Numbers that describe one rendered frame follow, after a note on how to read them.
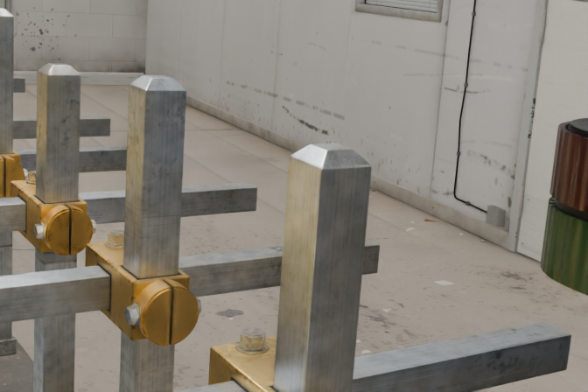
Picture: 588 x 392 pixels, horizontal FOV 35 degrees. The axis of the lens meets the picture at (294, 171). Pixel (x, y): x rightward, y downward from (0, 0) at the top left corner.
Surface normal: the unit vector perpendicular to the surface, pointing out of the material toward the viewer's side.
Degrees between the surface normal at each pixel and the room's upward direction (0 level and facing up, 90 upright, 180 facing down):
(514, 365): 90
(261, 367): 0
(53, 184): 90
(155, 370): 90
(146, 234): 90
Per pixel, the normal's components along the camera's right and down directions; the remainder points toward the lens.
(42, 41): 0.44, 0.22
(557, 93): -0.89, 0.04
